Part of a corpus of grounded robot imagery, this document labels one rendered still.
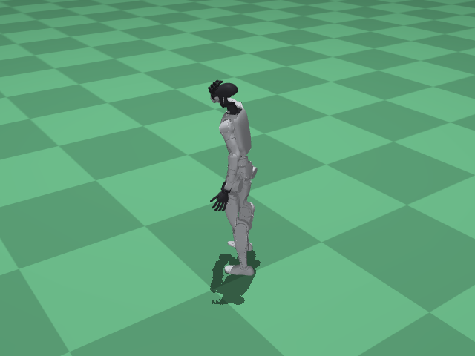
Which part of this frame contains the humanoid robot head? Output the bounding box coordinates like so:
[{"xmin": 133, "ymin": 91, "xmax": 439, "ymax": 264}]
[{"xmin": 215, "ymin": 83, "xmax": 242, "ymax": 115}]

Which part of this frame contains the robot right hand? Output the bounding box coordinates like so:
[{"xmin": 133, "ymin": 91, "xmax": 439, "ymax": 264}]
[{"xmin": 208, "ymin": 80, "xmax": 223, "ymax": 100}]

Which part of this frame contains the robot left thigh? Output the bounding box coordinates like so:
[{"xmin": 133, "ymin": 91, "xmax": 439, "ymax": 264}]
[{"xmin": 224, "ymin": 174, "xmax": 249, "ymax": 231}]

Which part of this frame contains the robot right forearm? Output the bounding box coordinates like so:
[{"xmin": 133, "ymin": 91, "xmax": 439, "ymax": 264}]
[{"xmin": 210, "ymin": 96, "xmax": 224, "ymax": 103}]

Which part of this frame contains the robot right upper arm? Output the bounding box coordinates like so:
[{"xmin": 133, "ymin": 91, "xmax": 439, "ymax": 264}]
[{"xmin": 218, "ymin": 98, "xmax": 243, "ymax": 108}]

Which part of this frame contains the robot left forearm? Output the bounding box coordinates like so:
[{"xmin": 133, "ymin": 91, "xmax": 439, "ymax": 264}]
[{"xmin": 224, "ymin": 154, "xmax": 239, "ymax": 191}]

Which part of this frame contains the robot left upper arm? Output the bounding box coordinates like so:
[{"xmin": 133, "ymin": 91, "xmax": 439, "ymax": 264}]
[{"xmin": 219, "ymin": 119, "xmax": 240, "ymax": 161}]

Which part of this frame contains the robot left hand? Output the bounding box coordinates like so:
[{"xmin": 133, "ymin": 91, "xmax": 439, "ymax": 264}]
[{"xmin": 210, "ymin": 182, "xmax": 231, "ymax": 211}]

